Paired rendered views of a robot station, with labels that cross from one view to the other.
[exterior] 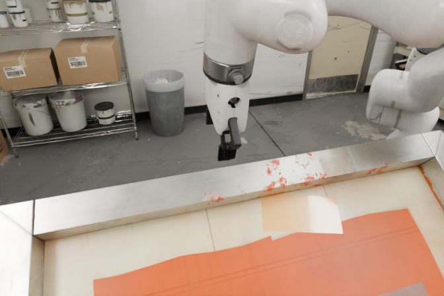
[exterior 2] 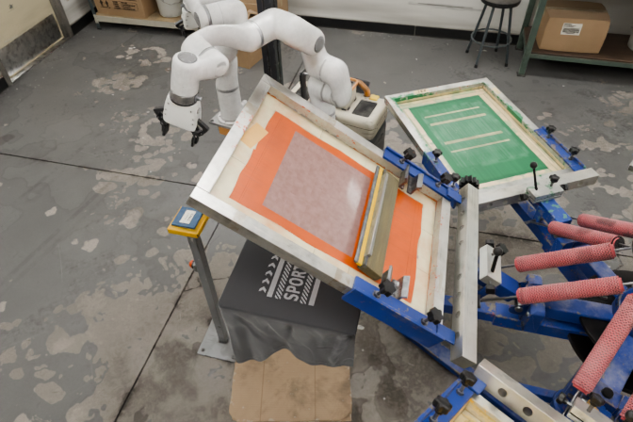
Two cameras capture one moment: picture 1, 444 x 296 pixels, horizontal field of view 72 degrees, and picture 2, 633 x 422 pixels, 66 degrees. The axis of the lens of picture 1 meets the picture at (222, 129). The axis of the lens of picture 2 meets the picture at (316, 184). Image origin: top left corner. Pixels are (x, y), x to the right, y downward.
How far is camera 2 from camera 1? 1.12 m
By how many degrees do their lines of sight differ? 48
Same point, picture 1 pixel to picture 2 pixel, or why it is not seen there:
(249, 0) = (202, 67)
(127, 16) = not seen: outside the picture
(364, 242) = (275, 130)
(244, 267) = (256, 162)
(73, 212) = (209, 179)
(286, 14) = (217, 65)
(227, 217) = (238, 153)
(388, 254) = (283, 129)
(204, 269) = (249, 171)
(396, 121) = not seen: hidden behind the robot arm
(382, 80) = not seen: hidden behind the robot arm
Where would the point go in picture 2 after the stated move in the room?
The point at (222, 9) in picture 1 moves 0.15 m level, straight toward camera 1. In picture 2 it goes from (192, 74) to (238, 89)
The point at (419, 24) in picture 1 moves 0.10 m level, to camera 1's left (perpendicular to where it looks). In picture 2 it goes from (251, 46) to (231, 61)
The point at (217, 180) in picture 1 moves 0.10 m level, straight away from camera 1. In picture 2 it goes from (230, 140) to (202, 130)
